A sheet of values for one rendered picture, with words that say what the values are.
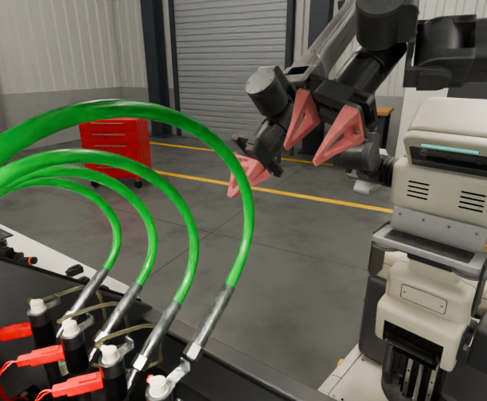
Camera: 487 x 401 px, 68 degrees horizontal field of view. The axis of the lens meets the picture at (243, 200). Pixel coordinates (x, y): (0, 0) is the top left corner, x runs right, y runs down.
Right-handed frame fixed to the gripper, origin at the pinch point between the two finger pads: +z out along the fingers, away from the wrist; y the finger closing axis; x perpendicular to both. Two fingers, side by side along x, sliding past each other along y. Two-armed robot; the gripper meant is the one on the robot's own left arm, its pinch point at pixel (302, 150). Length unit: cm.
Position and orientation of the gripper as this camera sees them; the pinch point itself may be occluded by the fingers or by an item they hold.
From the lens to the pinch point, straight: 48.8
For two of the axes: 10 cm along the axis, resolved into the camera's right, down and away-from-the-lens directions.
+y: 6.9, 4.7, -5.5
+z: -6.2, 7.8, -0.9
